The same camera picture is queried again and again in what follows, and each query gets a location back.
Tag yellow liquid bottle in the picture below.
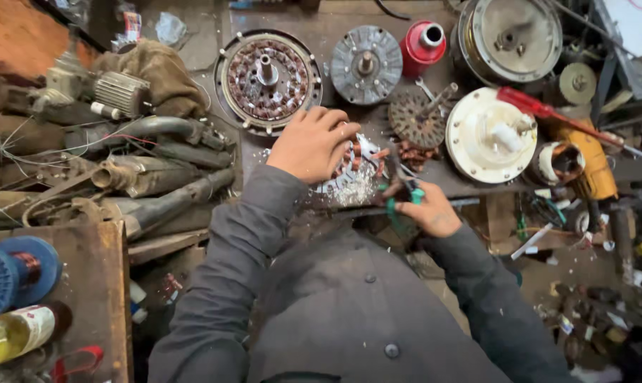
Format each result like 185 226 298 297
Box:
0 301 73 371

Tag large wound fan stator ring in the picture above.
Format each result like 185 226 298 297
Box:
214 29 323 138

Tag crumpled clear plastic wrapper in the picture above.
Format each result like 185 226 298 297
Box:
155 12 188 46

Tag red strap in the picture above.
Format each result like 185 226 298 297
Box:
51 346 105 383

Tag brown cloth rag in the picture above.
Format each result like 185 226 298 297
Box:
91 38 207 119

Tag person's grey jacket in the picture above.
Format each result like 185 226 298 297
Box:
247 218 513 383

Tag large cream fan motor housing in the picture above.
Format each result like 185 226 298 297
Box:
451 0 564 88

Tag pile of cut copper wire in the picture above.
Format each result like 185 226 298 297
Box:
397 140 441 173

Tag small round metal motor cap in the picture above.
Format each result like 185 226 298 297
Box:
558 62 598 106

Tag wooden box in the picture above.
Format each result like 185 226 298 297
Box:
0 220 134 383

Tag fan stator with copper windings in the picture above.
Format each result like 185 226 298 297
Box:
310 133 402 207

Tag red cylinder with silver cap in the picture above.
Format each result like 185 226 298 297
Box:
399 20 447 78

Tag heap of floor scrap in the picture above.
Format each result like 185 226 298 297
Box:
513 191 642 383

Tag blue spool of copper wire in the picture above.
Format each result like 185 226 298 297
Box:
0 236 63 320

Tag yellow angle grinder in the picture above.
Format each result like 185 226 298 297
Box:
546 118 619 202

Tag silver wrench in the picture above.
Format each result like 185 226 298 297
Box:
415 77 438 103

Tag grey metal fan rotor disc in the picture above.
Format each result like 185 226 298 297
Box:
330 25 404 106

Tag small wound motor coil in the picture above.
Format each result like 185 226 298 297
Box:
528 141 586 187

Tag green handled pliers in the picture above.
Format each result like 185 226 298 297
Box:
378 154 426 235

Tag rusty bare stator core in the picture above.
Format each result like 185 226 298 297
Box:
388 82 459 150

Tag white fan motor cover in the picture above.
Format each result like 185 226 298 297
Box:
445 87 538 185

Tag person's left hand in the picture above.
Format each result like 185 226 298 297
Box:
266 106 362 185

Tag heap of old motor parts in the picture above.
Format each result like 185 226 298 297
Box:
0 50 237 240

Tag person's right hand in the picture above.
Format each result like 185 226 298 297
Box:
378 180 463 238

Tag red handled screwdriver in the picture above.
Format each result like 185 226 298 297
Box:
496 87 642 160

